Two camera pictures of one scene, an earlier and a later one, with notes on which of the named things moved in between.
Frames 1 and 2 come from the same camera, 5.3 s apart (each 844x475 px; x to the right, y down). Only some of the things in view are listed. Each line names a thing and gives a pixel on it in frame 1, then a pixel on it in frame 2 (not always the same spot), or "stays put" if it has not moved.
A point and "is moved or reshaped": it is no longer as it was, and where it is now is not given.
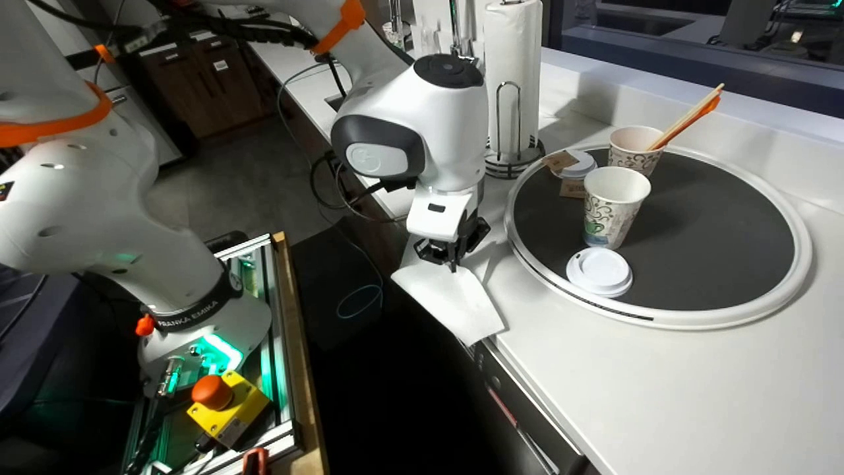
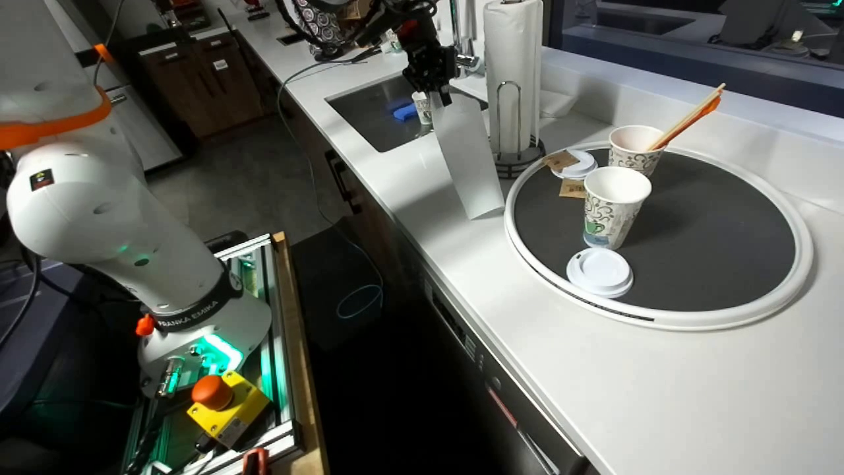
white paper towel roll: [514, 65] stays put
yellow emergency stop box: [224, 404] stays put
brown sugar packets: [569, 185] stays put
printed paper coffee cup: [614, 196] stays put
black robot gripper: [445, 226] to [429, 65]
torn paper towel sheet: [460, 299] is moved or reshaped
